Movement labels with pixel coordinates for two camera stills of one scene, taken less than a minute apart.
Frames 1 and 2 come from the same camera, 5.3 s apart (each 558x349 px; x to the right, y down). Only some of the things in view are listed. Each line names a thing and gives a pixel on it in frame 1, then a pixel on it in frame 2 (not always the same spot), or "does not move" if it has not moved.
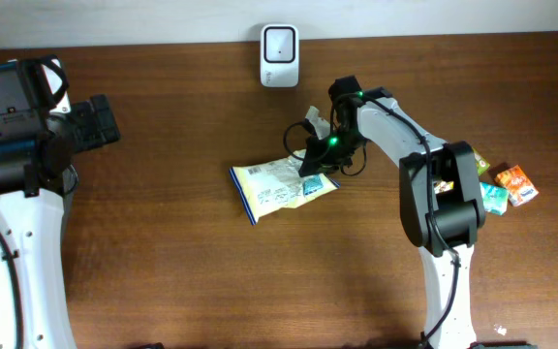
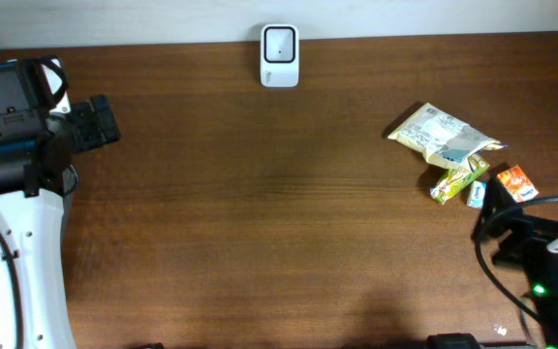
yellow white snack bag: [277, 184] -> [445, 141]
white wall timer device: [279, 63] does not move
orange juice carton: [520, 188] does not move
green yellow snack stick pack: [481, 165] does not move
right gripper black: [319, 158] -> [504, 213]
